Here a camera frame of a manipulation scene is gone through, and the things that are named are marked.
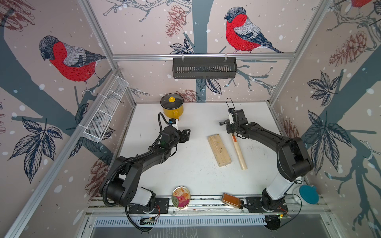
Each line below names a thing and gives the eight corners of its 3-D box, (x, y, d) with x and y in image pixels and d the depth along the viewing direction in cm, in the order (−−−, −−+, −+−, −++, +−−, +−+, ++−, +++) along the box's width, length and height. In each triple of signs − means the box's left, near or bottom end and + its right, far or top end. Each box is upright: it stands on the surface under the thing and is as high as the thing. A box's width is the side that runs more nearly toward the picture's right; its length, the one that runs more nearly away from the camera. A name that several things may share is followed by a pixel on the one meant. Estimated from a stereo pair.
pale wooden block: (218, 167, 88) (219, 165, 85) (206, 138, 101) (206, 136, 98) (230, 163, 89) (231, 161, 87) (217, 135, 102) (218, 133, 100)
